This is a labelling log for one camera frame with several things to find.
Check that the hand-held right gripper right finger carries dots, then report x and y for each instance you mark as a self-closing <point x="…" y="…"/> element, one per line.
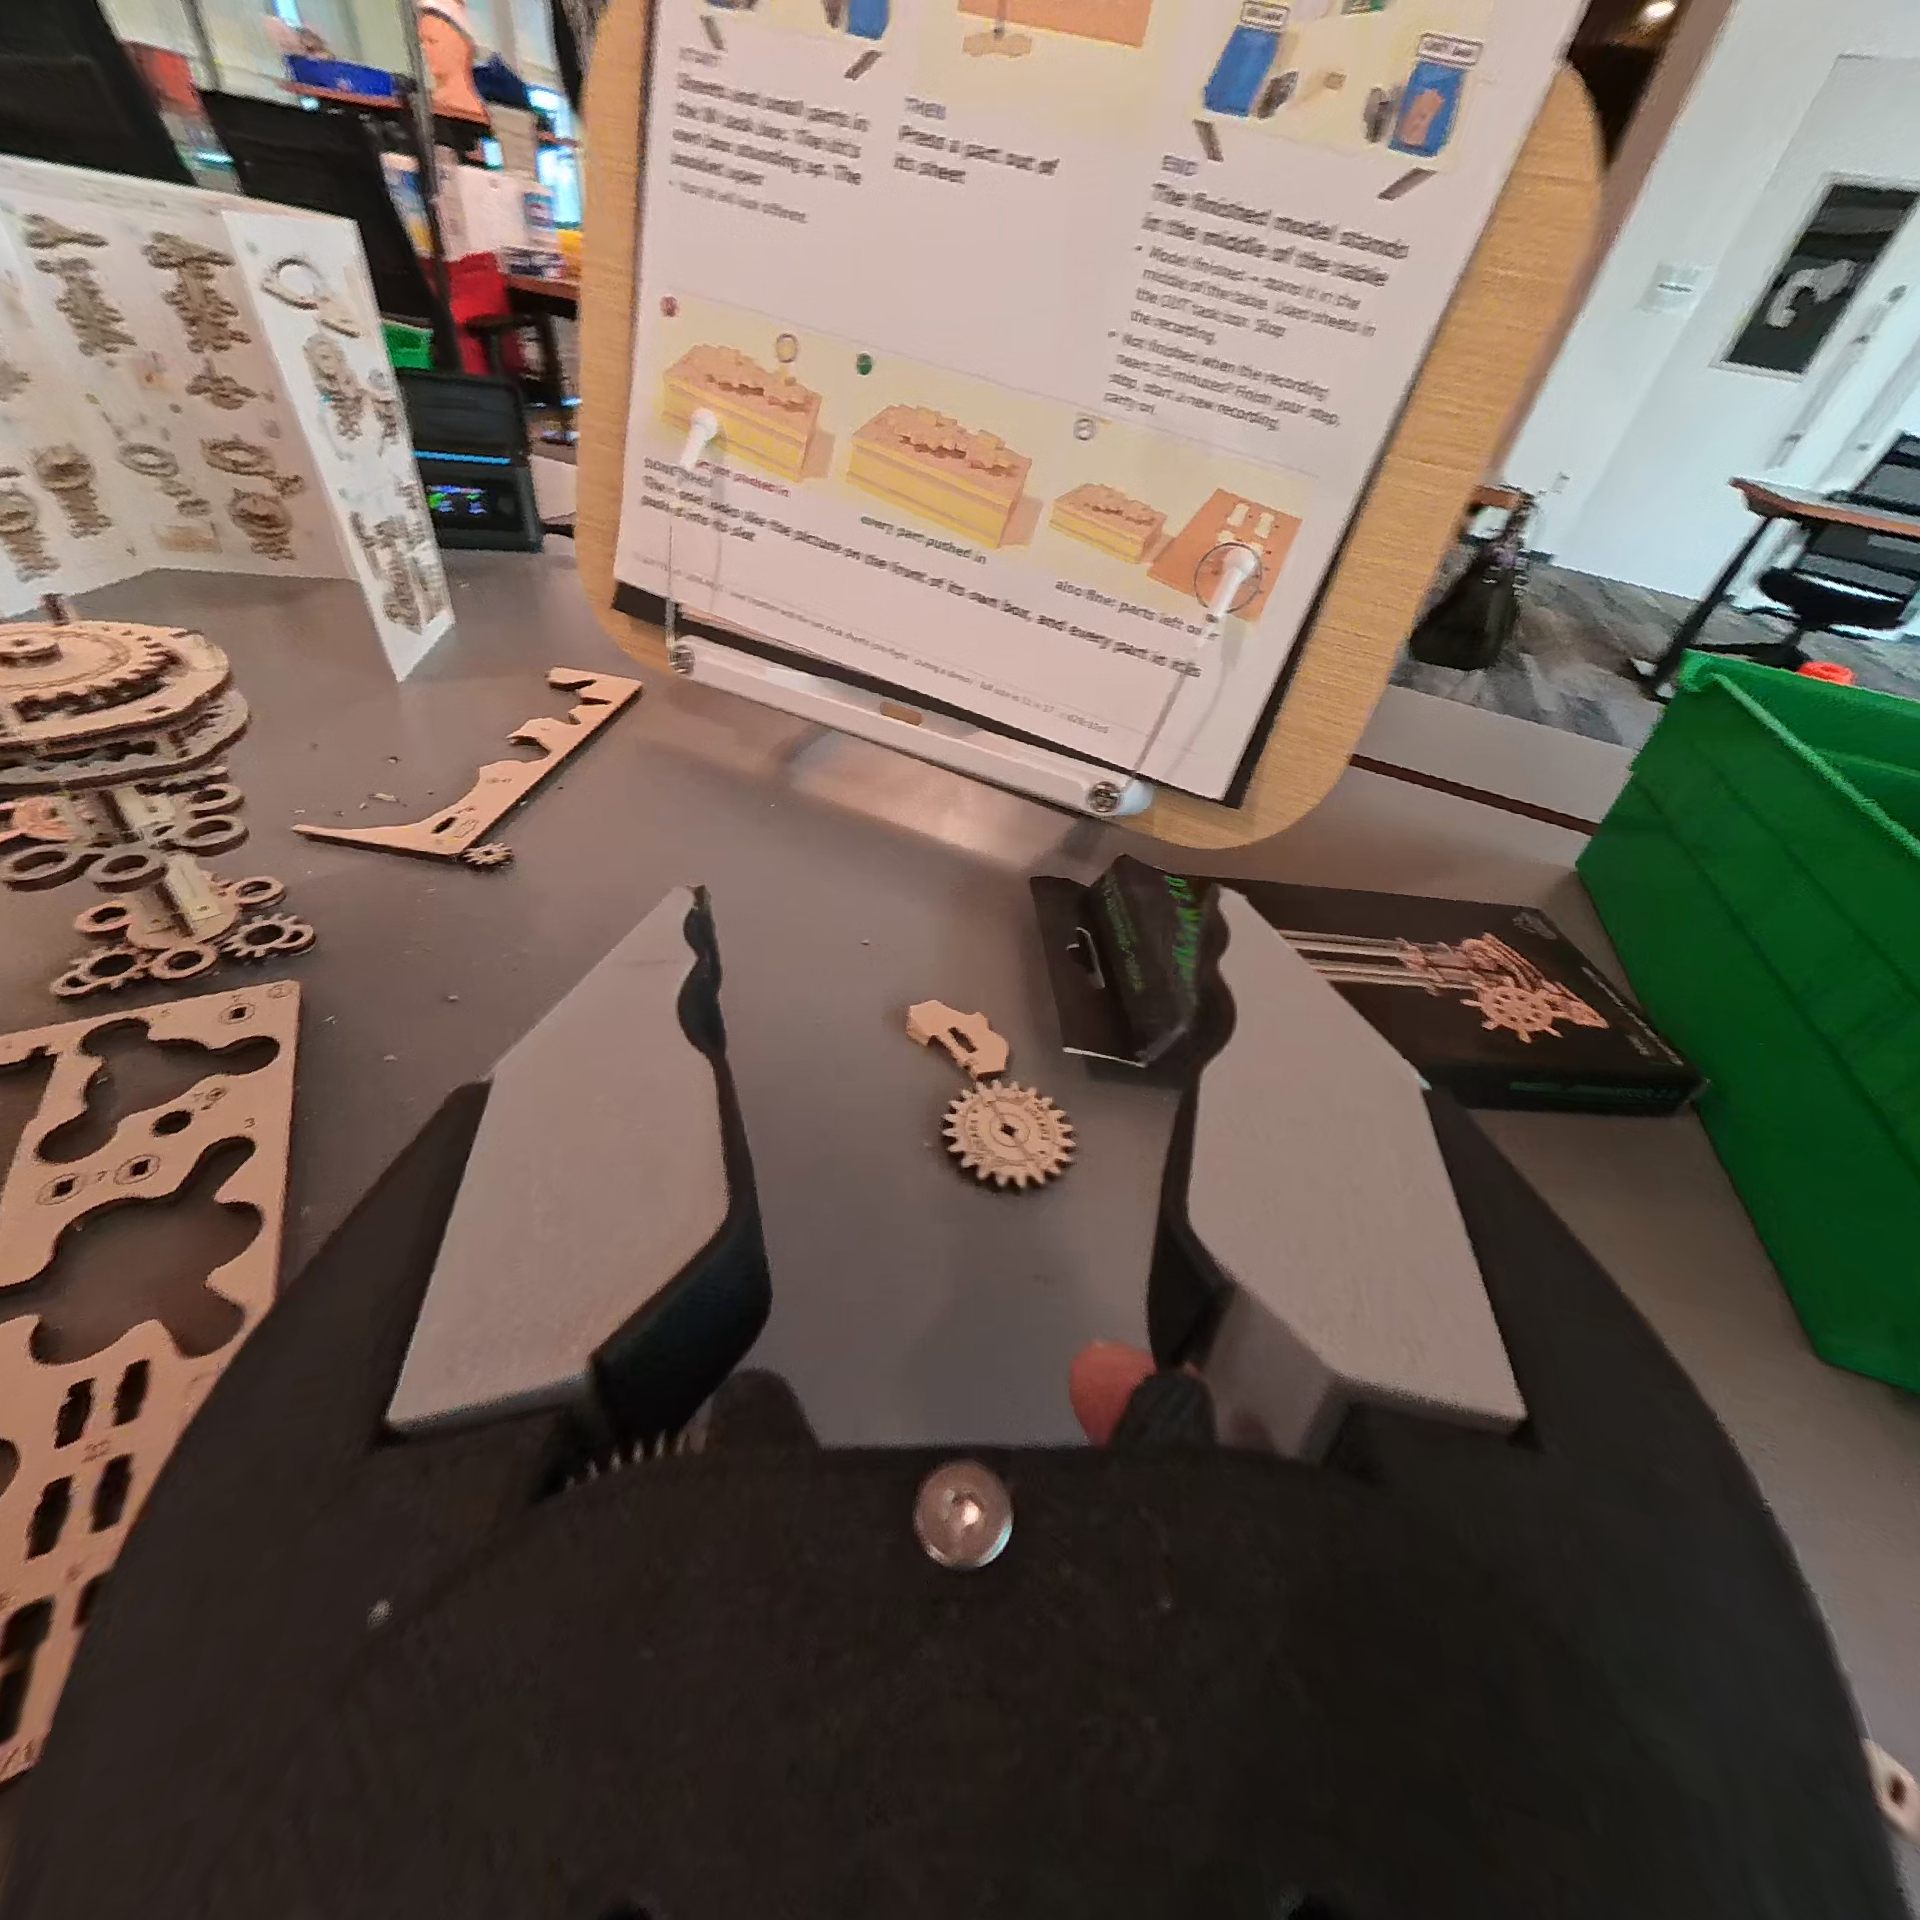
<point x="1337" y="1200"/>

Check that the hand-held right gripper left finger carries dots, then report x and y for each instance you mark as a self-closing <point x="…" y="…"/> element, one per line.
<point x="586" y="1200"/>

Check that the black model box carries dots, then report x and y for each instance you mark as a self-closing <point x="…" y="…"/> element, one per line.
<point x="1575" y="1050"/>

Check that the wooden gear model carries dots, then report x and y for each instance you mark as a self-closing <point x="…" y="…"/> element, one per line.
<point x="91" y="674"/>

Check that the small orange object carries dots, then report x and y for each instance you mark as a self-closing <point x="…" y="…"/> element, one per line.
<point x="1107" y="1382"/>

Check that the wooden sheet with slot holes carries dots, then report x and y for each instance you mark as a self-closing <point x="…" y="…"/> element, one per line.
<point x="263" y="1110"/>

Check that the tiny wooden gear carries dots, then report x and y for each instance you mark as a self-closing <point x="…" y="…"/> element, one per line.
<point x="487" y="857"/>

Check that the small notched wooden part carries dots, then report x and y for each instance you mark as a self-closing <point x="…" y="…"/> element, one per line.
<point x="945" y="1027"/>

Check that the jagged wooden sheet fragment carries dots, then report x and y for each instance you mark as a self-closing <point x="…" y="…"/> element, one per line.
<point x="377" y="832"/>

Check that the green plastic bin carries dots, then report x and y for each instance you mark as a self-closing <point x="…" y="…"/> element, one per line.
<point x="1771" y="974"/>

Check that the white document holder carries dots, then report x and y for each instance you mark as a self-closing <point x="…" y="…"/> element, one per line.
<point x="901" y="704"/>

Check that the dark bag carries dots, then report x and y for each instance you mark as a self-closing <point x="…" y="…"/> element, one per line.
<point x="1470" y="599"/>

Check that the instruction sheet on wooden board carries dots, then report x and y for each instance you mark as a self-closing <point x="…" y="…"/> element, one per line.
<point x="1501" y="451"/>

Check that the black device with screen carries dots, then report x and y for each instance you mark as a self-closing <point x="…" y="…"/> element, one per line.
<point x="465" y="422"/>

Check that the black office chair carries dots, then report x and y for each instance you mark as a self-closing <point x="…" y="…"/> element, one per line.
<point x="1846" y="585"/>

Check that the wooden top table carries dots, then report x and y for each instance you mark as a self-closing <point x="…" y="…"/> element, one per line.
<point x="1830" y="510"/>

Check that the folded white instruction booklet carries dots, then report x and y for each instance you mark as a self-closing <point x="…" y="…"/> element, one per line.
<point x="137" y="375"/>

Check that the printed instruction sheet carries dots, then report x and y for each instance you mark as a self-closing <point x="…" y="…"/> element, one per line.
<point x="974" y="271"/>

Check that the black storage shelf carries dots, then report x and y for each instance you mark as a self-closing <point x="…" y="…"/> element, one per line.
<point x="301" y="150"/>

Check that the small white wall sign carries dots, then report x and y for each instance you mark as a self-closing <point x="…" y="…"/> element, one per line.
<point x="1675" y="288"/>

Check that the dark wall poster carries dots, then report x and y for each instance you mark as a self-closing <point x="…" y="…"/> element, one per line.
<point x="1801" y="283"/>

